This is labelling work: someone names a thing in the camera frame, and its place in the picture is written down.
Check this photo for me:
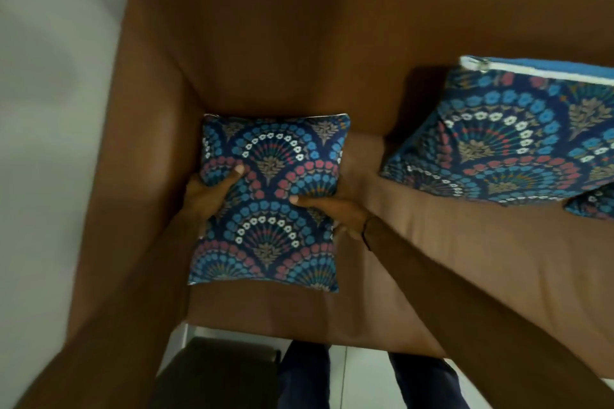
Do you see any person's left hand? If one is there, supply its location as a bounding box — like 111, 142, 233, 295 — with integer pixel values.
184, 164, 246, 231

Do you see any person's right hand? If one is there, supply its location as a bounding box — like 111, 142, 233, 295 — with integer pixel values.
289, 195, 380, 242

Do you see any small blue floral patterned cushion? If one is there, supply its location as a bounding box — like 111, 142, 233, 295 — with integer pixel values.
187, 113, 351, 293

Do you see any person's left forearm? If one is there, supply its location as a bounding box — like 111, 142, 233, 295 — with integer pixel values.
13, 212, 202, 409

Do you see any person's right forearm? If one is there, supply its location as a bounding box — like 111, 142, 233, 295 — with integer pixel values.
362, 216, 614, 409

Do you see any black thread wristband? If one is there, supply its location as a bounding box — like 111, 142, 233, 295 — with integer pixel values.
361, 215, 379, 252

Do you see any brown leather sofa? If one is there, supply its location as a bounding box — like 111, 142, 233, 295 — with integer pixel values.
67, 0, 614, 378

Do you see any person's left leg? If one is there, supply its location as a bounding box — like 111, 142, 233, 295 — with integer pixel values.
277, 341, 333, 409

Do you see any person's leg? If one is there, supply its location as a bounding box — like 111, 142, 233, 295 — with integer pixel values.
388, 351, 472, 409
277, 341, 333, 409

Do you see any dark brown low table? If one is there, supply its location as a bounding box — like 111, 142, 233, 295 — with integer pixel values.
150, 337, 282, 409

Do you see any large blue floral patterned cushion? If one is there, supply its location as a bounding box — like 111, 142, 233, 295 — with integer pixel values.
380, 55, 614, 206

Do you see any person's right leg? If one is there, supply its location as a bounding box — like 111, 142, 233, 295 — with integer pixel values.
388, 351, 472, 409

